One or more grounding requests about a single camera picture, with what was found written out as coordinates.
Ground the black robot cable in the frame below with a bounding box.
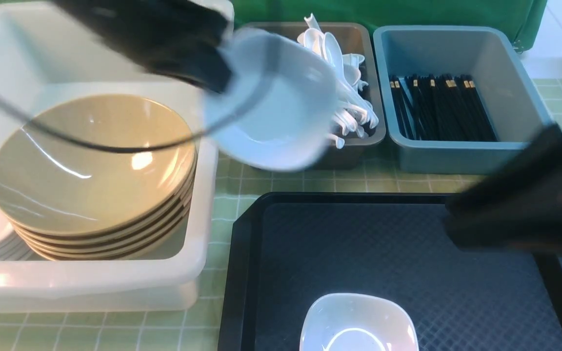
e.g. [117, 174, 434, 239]
[0, 29, 281, 154]

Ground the stacked tan bowl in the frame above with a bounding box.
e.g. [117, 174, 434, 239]
[13, 193, 192, 261]
[12, 166, 196, 247]
[13, 182, 194, 255]
[23, 208, 190, 261]

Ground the pile of white spoons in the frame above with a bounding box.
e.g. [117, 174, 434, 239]
[297, 14, 379, 149]

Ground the bottom stacked tan bowl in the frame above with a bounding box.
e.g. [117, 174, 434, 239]
[23, 208, 190, 261]

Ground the large white plastic tub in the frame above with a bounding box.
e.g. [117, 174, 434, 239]
[0, 1, 219, 313]

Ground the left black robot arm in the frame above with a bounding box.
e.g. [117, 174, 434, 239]
[54, 0, 232, 93]

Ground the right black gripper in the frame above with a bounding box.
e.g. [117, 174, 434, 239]
[443, 124, 562, 255]

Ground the green fabric backdrop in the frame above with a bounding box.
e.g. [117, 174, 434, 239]
[232, 0, 546, 53]

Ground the black plastic serving tray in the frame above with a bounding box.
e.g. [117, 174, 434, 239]
[217, 193, 562, 351]

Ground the bundle of black chopsticks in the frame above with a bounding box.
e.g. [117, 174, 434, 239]
[389, 74, 498, 142]

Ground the blue plastic chopstick bin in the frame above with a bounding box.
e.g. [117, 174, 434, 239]
[373, 26, 552, 174]

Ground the white square dish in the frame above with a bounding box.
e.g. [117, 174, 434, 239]
[201, 27, 338, 172]
[299, 293, 420, 351]

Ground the grey plastic spoon bin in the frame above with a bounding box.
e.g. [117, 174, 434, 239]
[242, 21, 387, 170]

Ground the top stacked tan bowl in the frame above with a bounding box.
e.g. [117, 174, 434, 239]
[12, 166, 196, 247]

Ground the tan noodle bowl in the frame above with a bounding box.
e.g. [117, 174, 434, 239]
[0, 94, 197, 235]

